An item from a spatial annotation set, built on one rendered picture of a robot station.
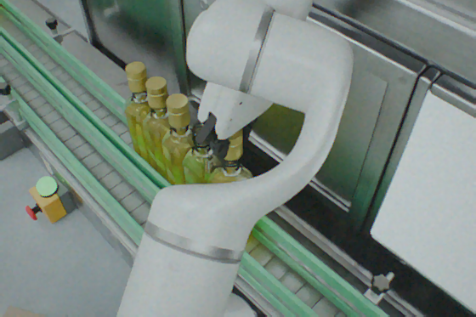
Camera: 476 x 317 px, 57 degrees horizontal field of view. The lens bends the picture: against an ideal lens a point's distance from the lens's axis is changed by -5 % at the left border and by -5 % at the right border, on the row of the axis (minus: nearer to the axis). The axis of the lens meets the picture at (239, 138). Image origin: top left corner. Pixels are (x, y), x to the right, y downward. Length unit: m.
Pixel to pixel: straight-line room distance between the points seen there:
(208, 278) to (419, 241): 0.43
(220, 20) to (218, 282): 0.20
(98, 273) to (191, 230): 0.70
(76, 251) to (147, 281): 0.72
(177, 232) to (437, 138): 0.35
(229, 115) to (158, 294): 0.24
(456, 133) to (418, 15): 0.14
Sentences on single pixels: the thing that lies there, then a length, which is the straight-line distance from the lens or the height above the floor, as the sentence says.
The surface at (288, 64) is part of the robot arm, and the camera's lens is 0.36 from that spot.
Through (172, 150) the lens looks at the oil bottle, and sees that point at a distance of 0.76.
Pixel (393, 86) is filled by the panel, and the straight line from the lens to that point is 0.57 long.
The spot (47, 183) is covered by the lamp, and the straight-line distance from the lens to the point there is 1.07.
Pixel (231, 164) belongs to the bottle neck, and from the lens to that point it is 0.67.
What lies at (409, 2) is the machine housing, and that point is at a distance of 0.53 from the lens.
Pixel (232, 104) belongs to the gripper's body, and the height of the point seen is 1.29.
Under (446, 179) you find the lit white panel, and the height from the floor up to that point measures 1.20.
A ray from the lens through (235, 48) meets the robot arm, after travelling 0.36.
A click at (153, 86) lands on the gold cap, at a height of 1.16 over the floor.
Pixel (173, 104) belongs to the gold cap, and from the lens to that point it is 0.71.
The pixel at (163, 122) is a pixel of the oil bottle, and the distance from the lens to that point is 0.78.
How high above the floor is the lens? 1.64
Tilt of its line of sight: 47 degrees down
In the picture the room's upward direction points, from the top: straight up
